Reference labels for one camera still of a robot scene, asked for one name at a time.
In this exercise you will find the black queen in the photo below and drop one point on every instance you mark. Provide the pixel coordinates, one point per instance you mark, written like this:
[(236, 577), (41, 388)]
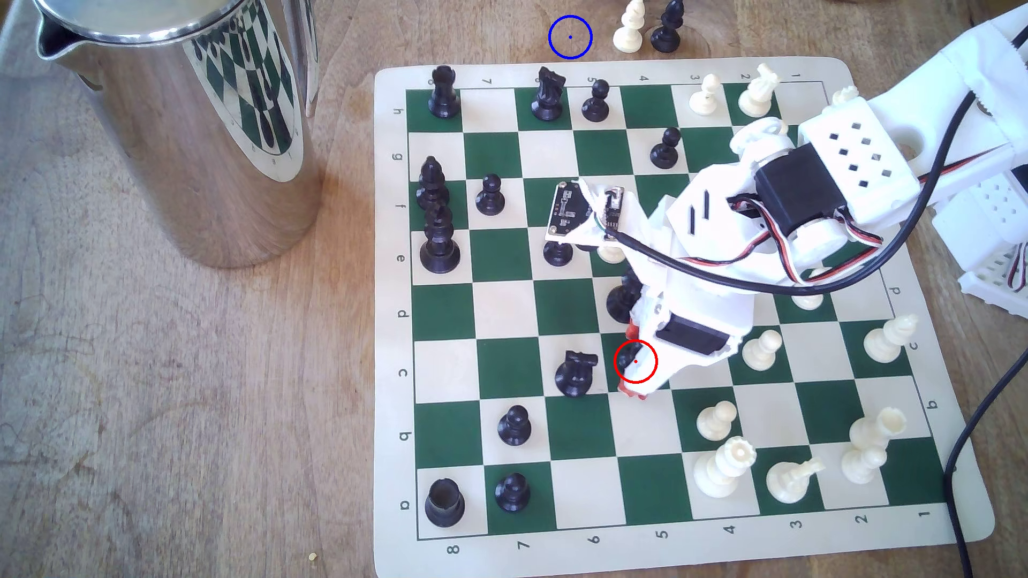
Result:
[(440, 245)]

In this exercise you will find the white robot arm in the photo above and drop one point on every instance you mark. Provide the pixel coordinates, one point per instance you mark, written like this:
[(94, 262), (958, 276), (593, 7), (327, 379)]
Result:
[(859, 152)]

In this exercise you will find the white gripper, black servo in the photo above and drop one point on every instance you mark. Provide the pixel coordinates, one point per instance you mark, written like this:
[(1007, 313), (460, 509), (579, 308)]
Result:
[(694, 334)]

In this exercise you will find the black bishop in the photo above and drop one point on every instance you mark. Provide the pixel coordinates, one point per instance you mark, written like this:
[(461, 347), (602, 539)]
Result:
[(432, 185)]

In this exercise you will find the small adapter circuit board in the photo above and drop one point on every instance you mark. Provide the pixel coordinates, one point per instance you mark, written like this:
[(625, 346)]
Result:
[(613, 213)]

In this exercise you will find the white knight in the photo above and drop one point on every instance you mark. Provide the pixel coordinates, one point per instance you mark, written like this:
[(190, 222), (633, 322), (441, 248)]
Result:
[(758, 95), (791, 480)]

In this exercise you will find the white pawn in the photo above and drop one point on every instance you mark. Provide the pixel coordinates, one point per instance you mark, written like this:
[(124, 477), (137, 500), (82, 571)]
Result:
[(630, 32), (707, 96), (807, 301), (716, 421), (761, 351), (610, 254)]

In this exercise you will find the polished steel pitcher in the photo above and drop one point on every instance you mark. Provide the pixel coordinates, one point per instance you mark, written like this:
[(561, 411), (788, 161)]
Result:
[(185, 144)]

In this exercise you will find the black knight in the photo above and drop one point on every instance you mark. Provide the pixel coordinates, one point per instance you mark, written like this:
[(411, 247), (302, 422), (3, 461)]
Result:
[(548, 96), (575, 376)]

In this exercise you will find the green and cream chess mat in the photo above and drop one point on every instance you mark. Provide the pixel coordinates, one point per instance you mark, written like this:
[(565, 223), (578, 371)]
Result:
[(514, 321)]

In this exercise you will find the white queen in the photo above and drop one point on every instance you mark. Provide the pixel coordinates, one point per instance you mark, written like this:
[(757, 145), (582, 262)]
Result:
[(869, 449)]

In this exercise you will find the black chess piece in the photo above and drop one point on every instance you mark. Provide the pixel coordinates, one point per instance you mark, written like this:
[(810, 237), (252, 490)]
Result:
[(620, 301)]

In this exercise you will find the white king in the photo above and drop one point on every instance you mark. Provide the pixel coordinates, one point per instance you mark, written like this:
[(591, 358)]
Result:
[(723, 470)]

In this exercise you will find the white bishop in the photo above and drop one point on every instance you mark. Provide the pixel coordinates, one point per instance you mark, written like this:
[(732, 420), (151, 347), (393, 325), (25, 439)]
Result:
[(887, 340)]

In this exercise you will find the black pawn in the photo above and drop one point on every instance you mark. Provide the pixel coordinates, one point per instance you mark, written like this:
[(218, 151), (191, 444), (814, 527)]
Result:
[(490, 197), (665, 149), (557, 254), (629, 358), (514, 427), (512, 493), (595, 103), (666, 30)]

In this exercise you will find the camera circuit board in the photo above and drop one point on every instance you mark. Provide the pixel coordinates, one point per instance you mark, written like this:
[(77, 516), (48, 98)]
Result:
[(568, 210)]

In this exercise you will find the black rook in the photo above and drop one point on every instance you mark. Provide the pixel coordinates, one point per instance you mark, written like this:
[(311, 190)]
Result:
[(443, 95), (444, 504)]

